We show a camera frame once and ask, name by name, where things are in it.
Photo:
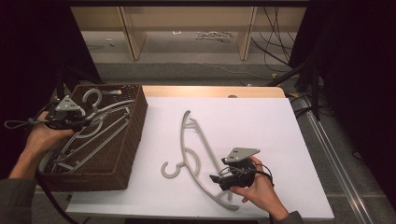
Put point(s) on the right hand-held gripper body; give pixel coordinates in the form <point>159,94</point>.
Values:
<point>241,154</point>

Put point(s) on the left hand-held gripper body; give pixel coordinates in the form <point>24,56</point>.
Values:
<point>66,104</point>

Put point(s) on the grey plastic clothes hanger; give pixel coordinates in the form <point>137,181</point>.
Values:
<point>95,107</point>
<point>182,137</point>
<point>100,146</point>

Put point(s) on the brown wicker basket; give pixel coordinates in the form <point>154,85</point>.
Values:
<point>124,149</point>

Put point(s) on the person's left hand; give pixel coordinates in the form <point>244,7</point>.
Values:
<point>40,137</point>

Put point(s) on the person's right hand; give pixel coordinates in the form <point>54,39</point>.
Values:
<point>264,189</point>

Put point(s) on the white table cover sheet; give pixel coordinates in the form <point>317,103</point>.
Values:
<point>249,124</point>

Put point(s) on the light wooden table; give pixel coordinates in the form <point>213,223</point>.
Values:
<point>211,91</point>

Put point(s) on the small white floor scrap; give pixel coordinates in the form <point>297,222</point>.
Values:
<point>176,32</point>
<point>110,41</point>

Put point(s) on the yellow floor tape piece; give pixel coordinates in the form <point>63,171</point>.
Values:
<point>274,75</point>
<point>293,94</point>

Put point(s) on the beige wooden shelf unit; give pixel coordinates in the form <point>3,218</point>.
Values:
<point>186,18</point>

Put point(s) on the metal floor rail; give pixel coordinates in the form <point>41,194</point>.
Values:
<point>336,161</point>

